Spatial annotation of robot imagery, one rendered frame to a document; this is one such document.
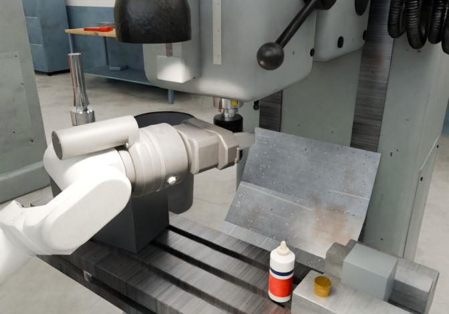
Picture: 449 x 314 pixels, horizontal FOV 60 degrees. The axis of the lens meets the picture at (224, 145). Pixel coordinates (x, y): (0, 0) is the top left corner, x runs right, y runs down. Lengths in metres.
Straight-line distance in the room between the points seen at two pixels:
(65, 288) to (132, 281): 1.57
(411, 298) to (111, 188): 0.44
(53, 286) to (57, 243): 1.89
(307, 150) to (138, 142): 0.55
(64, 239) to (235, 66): 0.28
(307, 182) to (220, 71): 0.53
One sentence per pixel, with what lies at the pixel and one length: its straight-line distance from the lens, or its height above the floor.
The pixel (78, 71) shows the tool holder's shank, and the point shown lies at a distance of 0.83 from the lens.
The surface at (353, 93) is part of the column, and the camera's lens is 0.91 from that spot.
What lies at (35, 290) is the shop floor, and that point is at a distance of 2.38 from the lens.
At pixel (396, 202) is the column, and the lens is 0.97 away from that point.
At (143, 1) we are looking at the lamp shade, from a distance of 0.37.
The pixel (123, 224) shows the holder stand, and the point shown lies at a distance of 0.82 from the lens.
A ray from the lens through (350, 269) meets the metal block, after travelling 0.59.
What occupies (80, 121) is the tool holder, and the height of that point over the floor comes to 1.20.
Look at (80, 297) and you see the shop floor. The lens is 2.25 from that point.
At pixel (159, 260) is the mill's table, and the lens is 0.81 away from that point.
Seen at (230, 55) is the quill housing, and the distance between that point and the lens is 0.48.
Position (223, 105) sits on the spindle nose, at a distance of 0.58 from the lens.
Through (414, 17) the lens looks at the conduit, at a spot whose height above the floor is 1.41.
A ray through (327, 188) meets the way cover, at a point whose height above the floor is 1.02.
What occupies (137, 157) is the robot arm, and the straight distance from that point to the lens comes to 0.50.
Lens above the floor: 1.44
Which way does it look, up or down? 21 degrees down
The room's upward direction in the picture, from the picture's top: straight up
